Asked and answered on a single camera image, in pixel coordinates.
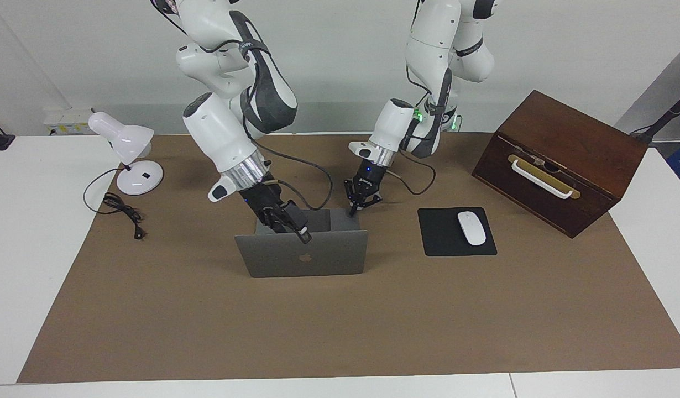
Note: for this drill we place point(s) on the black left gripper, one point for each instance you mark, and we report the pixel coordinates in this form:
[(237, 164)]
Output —
[(369, 177)]

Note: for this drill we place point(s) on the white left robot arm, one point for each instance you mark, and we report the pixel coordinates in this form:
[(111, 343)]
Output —
[(392, 124)]

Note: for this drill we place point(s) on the white computer mouse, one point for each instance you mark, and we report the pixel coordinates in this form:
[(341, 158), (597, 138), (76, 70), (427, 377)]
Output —
[(471, 228)]

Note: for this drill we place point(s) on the white desk lamp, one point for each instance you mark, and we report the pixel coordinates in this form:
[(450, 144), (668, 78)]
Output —
[(127, 138)]

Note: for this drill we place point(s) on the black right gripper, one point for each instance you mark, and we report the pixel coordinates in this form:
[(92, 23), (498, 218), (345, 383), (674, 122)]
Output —
[(268, 202)]

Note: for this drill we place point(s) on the black mouse pad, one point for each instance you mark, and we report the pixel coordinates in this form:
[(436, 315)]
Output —
[(442, 237)]

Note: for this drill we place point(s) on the white power strip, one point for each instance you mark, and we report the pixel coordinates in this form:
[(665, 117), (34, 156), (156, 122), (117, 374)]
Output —
[(66, 120)]

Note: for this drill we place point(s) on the black tripod pole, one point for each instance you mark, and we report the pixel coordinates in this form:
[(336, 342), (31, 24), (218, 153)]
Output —
[(669, 113)]

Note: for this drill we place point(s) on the dark brown wooden box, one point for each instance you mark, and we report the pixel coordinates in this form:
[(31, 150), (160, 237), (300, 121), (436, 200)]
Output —
[(594, 160)]

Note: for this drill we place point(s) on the brown paper table mat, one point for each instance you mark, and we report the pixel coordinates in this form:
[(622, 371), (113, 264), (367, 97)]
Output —
[(340, 326)]

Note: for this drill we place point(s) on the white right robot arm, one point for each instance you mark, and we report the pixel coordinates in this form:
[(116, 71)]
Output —
[(218, 132)]

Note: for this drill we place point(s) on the silver laptop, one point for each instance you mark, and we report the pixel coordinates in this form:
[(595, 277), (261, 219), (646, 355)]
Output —
[(329, 257)]

